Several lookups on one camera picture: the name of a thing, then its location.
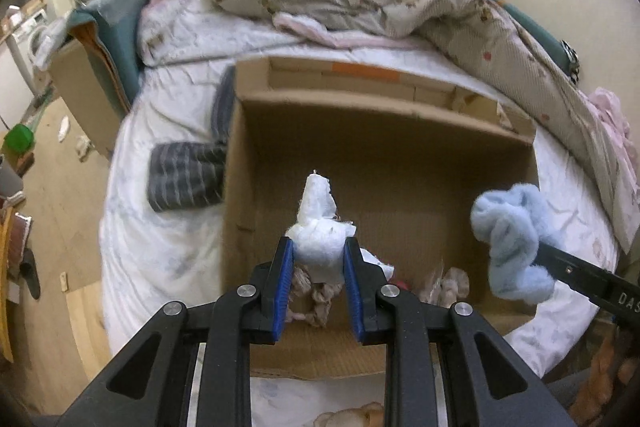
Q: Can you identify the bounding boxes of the cream scrunchie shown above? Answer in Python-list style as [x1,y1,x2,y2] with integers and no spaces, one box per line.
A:
[418,263,470,309]

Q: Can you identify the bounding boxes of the small peach soft object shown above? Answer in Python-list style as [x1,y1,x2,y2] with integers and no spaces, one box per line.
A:
[314,402,384,427]

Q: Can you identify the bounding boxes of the beige lace scrunchie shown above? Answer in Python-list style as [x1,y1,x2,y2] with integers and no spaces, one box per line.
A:
[285,265,344,329]

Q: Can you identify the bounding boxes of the light blue fluffy cloth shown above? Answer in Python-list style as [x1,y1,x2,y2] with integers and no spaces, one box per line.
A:
[470,183,562,306]

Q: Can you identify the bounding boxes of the white sock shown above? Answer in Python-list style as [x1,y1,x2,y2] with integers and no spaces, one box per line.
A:
[285,171,396,285]

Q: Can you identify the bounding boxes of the person's right hand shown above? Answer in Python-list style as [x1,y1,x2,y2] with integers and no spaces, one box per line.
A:
[568,329,639,426]

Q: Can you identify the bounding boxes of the white floral bed sheet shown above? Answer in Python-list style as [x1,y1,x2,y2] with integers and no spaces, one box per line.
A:
[98,0,622,427]

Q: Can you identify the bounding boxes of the black slipper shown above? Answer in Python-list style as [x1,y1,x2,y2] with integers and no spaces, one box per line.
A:
[20,248,41,300]

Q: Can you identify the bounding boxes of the dark striped garment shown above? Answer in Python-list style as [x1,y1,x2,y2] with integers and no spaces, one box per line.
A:
[146,66,235,212]

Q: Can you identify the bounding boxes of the brown cardboard box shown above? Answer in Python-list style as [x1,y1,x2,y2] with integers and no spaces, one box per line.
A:
[221,56,540,381]

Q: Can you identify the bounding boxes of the teal headboard cushion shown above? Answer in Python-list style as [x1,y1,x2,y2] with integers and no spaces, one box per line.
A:
[351,0,582,86]

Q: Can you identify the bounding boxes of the beige bedside cabinet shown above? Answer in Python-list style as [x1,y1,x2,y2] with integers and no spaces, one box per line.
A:
[49,40,122,159]

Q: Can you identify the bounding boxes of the beige patterned duvet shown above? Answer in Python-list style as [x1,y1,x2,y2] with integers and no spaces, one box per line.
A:
[214,0,639,251]

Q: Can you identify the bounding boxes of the teal orange cushion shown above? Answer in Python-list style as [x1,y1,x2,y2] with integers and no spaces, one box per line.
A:
[67,0,149,118]

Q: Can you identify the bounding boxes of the white washing machine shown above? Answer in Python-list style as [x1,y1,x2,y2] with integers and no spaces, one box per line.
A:
[13,10,50,72]

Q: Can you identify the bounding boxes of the pink garment by wall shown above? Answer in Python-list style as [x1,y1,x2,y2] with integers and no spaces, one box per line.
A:
[588,87,639,187]

